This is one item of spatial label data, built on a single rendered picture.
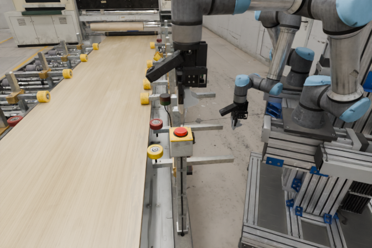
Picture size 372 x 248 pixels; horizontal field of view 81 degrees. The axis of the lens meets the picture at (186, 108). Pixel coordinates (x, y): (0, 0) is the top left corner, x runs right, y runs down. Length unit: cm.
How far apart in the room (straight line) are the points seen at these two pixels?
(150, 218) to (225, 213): 91
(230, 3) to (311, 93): 67
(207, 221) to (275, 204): 54
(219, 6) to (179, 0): 10
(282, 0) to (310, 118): 57
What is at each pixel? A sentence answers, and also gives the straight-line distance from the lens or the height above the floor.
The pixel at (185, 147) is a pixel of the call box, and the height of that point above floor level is 119.
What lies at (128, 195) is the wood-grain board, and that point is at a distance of 95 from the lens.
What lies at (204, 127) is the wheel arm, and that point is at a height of 86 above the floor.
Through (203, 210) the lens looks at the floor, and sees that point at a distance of 199.
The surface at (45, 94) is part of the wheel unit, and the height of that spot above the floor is 97.
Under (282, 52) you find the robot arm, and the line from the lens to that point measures 125.
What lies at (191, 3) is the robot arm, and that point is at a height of 159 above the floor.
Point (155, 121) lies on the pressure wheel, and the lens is 131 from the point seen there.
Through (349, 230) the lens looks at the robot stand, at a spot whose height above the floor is 21.
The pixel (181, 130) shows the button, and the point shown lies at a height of 123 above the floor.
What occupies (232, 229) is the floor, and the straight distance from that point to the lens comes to 193.
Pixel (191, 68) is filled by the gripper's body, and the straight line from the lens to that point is 56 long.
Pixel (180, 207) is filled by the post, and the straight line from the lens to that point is 93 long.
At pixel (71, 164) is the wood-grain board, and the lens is 117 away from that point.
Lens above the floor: 163
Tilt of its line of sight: 30 degrees down
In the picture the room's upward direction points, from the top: straight up
